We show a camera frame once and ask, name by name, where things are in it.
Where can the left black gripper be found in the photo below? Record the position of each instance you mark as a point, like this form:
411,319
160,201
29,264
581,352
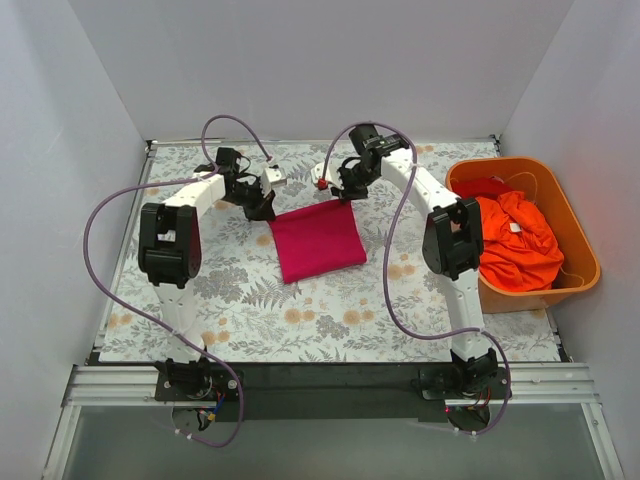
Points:
256,203

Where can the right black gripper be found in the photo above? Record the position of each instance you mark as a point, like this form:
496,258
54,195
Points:
351,185

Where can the magenta t shirt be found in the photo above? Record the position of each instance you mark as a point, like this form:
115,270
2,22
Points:
316,240

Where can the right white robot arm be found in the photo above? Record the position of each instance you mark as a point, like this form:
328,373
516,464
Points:
451,247

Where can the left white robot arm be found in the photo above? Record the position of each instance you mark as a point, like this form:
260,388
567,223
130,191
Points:
170,254

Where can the orange t shirt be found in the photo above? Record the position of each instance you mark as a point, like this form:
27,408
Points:
521,252

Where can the orange plastic basket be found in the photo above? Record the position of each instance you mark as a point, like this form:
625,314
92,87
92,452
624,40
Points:
580,270

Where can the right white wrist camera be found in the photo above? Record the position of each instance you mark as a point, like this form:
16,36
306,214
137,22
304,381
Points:
326,177

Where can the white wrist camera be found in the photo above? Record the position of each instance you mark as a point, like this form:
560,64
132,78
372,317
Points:
271,178
326,177

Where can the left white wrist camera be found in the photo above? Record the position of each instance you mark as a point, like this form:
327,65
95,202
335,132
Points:
271,178

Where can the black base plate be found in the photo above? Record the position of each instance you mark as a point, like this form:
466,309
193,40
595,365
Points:
325,391

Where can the aluminium frame rail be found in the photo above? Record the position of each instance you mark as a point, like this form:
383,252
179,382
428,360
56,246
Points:
138,385

